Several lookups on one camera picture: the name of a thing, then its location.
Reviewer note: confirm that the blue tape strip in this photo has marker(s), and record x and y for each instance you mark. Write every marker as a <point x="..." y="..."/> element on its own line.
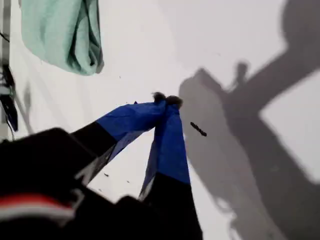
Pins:
<point x="12" y="117"/>

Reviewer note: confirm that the small black scrap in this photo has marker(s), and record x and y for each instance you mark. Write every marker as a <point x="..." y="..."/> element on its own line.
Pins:
<point x="198" y="129"/>

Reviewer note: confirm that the pale green t-shirt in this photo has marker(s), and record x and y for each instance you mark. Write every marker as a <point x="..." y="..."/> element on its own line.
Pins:
<point x="57" y="32"/>

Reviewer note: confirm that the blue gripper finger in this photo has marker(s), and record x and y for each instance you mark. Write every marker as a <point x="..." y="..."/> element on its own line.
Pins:
<point x="170" y="150"/>
<point x="130" y="120"/>

